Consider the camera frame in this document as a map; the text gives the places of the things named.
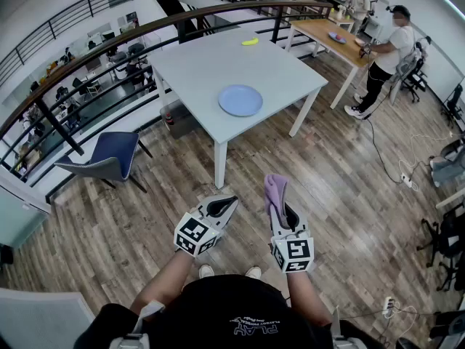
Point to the purple cloth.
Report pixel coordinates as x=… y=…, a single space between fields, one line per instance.
x=274 y=191

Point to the person's white shoe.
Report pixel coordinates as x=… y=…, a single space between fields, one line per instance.
x=206 y=271
x=253 y=272

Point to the wooden table with white legs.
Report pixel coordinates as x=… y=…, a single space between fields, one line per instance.
x=316 y=31

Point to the person's right forearm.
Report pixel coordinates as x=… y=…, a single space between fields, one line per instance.
x=305 y=296

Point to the big blue plate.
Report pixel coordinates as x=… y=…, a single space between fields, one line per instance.
x=239 y=100

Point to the person's left forearm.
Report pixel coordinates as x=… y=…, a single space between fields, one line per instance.
x=167 y=282

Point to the white panel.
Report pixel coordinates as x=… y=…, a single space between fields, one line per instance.
x=36 y=318

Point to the white power strip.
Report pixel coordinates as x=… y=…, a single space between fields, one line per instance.
x=388 y=305
x=408 y=181

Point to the grey storage box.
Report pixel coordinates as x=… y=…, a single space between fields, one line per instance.
x=181 y=122

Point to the black balcony railing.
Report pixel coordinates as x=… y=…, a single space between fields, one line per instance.
x=72 y=13

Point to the person's left white shoe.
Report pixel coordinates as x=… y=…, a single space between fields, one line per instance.
x=206 y=271

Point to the person's black t-shirt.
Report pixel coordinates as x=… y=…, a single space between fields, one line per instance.
x=225 y=311

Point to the person's right white shoe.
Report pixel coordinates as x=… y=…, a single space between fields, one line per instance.
x=253 y=272

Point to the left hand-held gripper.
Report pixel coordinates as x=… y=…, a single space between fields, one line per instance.
x=192 y=233

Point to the yellow banana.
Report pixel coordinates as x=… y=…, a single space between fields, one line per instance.
x=250 y=42

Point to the grey office chair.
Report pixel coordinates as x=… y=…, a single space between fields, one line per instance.
x=414 y=71

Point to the blue-grey oval object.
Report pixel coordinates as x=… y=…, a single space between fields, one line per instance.
x=336 y=37

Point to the dark railing with wooden handrail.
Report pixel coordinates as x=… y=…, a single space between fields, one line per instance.
x=60 y=127

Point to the blue chair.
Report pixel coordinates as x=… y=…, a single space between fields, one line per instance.
x=116 y=151

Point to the black office chair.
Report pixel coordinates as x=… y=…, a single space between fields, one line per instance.
x=447 y=238

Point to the white square table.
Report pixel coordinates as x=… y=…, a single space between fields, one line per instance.
x=225 y=60

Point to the dark bottle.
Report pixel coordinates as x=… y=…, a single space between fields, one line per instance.
x=169 y=118

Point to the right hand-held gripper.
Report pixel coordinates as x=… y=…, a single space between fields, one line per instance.
x=294 y=253

